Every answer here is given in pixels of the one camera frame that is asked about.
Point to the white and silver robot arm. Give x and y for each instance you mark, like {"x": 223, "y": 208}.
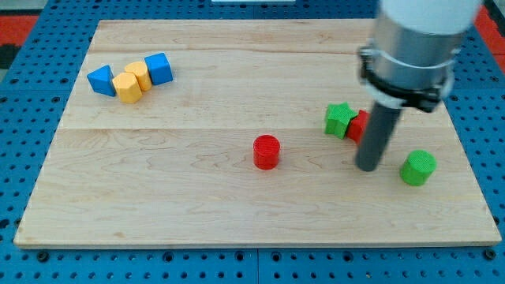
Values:
{"x": 408, "y": 60}

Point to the green star block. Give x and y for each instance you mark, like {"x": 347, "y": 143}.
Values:
{"x": 337, "y": 119}

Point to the red cylinder block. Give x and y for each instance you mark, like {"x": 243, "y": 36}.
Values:
{"x": 266, "y": 150}

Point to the wooden board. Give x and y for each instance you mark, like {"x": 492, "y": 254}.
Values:
{"x": 175, "y": 169}

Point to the red block behind rod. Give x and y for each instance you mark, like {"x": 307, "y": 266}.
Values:
{"x": 357, "y": 126}

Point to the blue cube block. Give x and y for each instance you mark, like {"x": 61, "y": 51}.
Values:
{"x": 159, "y": 68}

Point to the yellow hexagon block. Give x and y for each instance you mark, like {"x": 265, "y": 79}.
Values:
{"x": 127, "y": 88}

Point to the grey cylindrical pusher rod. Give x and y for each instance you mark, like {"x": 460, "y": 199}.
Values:
{"x": 379, "y": 129}

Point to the yellow cylinder block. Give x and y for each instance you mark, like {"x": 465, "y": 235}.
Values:
{"x": 140, "y": 70}

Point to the blue triangle block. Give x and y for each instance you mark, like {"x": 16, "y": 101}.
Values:
{"x": 101, "y": 81}

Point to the green cylinder block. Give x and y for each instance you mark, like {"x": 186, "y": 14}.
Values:
{"x": 418, "y": 167}

